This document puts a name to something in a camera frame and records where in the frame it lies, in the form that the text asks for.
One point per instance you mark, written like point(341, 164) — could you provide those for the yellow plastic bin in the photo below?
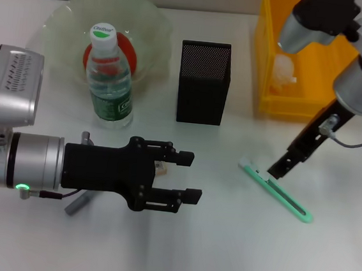
point(267, 38)

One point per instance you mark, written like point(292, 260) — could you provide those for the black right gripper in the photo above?
point(319, 132)

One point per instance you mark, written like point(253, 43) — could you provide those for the grey glitter pen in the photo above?
point(76, 207)

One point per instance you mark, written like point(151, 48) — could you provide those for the mint green utility knife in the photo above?
point(290, 200)

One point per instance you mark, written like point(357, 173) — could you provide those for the clear green-label water bottle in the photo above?
point(110, 90)

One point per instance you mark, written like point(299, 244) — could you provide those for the orange fruit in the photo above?
point(129, 53)

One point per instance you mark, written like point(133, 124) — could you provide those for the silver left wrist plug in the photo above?
point(87, 137)

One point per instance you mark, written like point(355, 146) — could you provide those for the black mesh pen holder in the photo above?
point(201, 89)

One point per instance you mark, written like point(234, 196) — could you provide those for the beige eraser with barcode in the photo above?
point(161, 169)

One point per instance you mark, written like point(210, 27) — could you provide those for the pale green glass fruit plate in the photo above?
point(66, 28)

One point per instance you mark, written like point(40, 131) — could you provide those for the white paper ball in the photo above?
point(283, 70)

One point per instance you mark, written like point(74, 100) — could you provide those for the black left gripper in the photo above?
point(107, 170)

